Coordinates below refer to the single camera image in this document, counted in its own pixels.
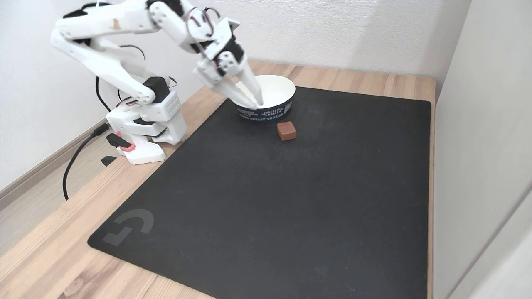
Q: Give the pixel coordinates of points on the black orange table clamp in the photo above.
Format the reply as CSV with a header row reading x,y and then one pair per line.
x,y
117,140

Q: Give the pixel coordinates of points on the brown toy cube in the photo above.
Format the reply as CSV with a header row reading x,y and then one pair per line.
x,y
286,131

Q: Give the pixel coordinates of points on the white navy paper bowl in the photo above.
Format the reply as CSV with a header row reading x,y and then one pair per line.
x,y
278,89

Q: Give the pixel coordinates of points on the black desk mat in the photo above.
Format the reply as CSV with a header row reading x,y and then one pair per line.
x,y
291,207

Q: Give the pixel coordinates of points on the wooden baseboard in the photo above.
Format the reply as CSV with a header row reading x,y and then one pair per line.
x,y
33,174

